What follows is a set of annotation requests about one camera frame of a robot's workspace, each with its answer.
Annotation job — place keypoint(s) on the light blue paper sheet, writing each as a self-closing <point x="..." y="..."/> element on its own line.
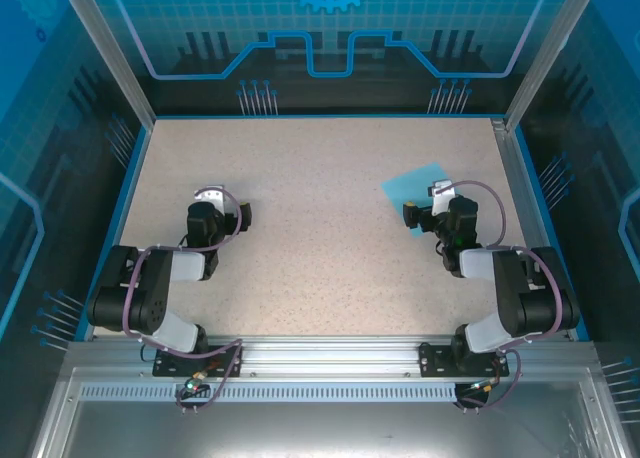
<point x="405" y="185"/>

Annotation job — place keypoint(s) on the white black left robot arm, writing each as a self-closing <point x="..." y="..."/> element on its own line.
<point x="150" y="303"/>

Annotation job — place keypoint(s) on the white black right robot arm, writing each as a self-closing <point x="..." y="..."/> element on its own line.
<point x="515" y="298"/>

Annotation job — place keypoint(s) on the slotted metal strip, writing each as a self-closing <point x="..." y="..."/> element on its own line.
<point x="325" y="392"/>

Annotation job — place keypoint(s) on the shiny metal tray panel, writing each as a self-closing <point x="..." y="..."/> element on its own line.
<point x="325" y="428"/>

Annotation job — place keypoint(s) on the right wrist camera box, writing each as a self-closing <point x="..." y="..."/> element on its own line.
<point x="445" y="203"/>

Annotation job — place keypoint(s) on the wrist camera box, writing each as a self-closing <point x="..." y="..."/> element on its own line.
<point x="445" y="203"/>
<point x="212" y="195"/>

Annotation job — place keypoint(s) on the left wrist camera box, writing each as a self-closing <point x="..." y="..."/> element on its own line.
<point x="212" y="195"/>

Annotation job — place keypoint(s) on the aluminium side rail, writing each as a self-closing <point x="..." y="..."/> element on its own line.
<point x="528" y="218"/>

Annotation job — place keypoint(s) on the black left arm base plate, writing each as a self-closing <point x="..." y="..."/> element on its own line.
<point x="225" y="360"/>

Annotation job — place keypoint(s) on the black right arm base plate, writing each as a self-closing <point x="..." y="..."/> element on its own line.
<point x="435" y="360"/>

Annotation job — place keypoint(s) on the long aluminium mounting rail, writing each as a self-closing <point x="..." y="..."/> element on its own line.
<point x="325" y="355"/>

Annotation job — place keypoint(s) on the aluminium frame post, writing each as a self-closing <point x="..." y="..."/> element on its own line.
<point x="112" y="53"/>
<point x="542" y="53"/>

